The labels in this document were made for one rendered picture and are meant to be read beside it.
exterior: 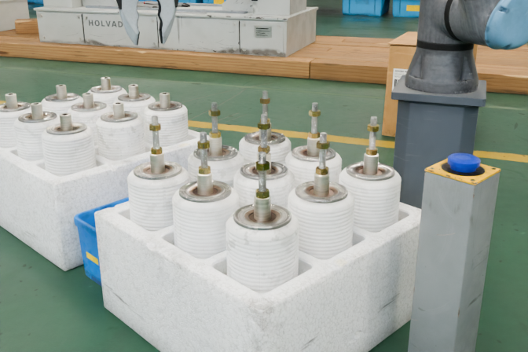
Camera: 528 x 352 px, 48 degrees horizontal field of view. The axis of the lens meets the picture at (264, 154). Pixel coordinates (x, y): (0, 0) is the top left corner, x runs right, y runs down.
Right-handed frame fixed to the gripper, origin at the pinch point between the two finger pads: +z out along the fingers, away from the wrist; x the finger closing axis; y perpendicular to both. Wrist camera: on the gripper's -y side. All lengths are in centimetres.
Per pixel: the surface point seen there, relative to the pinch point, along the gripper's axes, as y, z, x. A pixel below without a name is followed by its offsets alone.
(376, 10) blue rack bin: 369, 41, -276
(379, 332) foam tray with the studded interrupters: -22, 44, -28
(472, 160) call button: -31.4, 13.3, -33.3
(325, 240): -21.3, 26.3, -18.3
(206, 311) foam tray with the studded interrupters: -21.6, 33.2, -0.7
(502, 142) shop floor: 49, 46, -119
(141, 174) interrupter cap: -0.3, 20.9, 2.8
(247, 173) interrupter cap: -6.3, 20.9, -12.5
